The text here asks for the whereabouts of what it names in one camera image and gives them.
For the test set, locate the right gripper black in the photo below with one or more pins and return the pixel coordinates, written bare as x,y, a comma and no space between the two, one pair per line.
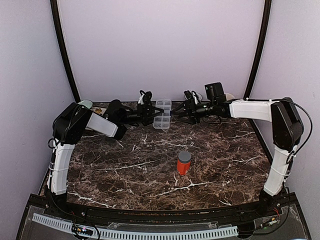
191,111

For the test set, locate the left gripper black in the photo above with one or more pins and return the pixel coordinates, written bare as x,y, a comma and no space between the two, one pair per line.
145,113

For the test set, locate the clear plastic pill organizer box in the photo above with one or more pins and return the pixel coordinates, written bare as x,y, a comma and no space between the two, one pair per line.
162,121

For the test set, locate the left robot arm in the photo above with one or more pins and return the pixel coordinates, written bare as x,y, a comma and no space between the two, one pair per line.
69,127

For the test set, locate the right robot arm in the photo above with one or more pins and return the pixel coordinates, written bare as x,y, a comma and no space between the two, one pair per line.
286,124

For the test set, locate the white ceramic bowl back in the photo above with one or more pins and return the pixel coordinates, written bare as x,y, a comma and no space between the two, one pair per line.
199,96

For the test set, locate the red pill bottle grey cap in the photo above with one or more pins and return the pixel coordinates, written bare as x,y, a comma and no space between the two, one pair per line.
183,162

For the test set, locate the cream ceramic mug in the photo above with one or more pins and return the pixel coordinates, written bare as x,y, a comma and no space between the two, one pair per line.
229,96

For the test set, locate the patterned coaster mat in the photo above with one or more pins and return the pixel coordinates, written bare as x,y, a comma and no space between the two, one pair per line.
98,110

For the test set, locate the green ceramic bowl left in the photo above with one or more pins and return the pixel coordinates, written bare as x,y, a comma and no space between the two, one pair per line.
86,103

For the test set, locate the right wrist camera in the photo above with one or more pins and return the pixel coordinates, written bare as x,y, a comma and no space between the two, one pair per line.
191,99

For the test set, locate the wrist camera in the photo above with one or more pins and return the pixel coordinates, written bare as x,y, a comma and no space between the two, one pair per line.
191,99
145,97

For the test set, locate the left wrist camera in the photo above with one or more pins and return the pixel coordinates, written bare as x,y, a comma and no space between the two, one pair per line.
145,97

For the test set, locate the white slotted cable duct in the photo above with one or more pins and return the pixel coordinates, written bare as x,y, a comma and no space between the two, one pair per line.
126,231

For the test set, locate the black front rail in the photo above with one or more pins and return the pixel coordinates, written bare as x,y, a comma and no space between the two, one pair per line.
243,214

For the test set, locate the left black corner post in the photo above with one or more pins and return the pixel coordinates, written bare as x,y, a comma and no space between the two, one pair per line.
63,50

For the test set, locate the black corner post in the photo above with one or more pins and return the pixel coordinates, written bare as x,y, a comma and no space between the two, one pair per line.
63,50
259,48

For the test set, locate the right black corner post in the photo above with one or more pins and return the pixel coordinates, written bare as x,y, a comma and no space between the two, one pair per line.
259,48

